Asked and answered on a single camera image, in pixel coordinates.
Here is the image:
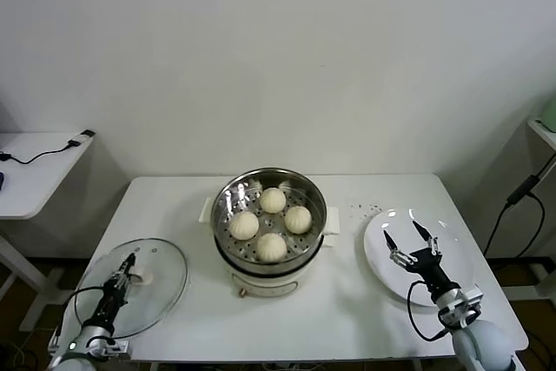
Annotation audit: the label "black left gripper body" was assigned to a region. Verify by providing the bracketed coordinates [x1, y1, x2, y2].
[93, 288, 129, 331]

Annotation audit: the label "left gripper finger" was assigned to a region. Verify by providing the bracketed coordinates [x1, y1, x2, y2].
[110, 254, 130, 292]
[123, 252, 137, 298]

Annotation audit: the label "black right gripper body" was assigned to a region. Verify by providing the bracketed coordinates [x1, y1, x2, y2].
[410, 248, 461, 302]

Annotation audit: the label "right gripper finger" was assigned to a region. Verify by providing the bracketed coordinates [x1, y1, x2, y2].
[411, 220, 440, 259]
[381, 230, 414, 268]

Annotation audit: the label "glass lid with cream handle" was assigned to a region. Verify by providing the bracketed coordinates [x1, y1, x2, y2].
[76, 237, 189, 340]

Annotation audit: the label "white steamed baozi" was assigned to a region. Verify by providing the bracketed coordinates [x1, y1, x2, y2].
[228, 210, 261, 242]
[284, 205, 314, 235]
[259, 187, 287, 215]
[255, 232, 288, 263]

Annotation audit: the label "stainless steel steamer basket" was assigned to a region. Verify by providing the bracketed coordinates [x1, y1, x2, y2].
[210, 166, 327, 270]

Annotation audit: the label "steel steamer pot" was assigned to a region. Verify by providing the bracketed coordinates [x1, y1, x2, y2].
[198, 196, 341, 301]

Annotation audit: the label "white round plate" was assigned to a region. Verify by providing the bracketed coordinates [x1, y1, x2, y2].
[363, 207, 460, 308]

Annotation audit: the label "dark crumb specks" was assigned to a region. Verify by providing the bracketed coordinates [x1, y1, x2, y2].
[346, 201, 383, 215]

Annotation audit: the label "white side table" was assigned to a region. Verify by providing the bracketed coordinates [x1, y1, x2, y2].
[0, 131, 97, 333]

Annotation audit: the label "white shelf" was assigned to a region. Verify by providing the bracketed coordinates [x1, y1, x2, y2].
[526, 116, 556, 150]

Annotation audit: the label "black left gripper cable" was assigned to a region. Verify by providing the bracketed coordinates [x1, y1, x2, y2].
[55, 286, 108, 346]

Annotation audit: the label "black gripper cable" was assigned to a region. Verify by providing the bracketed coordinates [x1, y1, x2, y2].
[55, 286, 108, 346]
[407, 280, 448, 341]

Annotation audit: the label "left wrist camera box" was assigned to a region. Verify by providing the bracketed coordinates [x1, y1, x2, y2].
[102, 338, 131, 358]

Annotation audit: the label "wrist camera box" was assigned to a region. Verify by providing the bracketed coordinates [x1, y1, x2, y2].
[460, 287, 484, 315]
[102, 338, 131, 358]

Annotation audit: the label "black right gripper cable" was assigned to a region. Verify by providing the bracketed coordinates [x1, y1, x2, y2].
[407, 280, 448, 341]

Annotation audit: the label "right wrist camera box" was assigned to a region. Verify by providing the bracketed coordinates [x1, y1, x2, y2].
[460, 287, 484, 315]

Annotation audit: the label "black power adapter cable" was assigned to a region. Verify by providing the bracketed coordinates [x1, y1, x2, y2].
[482, 151, 556, 259]

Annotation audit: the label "black cable with connector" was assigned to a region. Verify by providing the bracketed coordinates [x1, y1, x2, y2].
[0, 139, 82, 167]

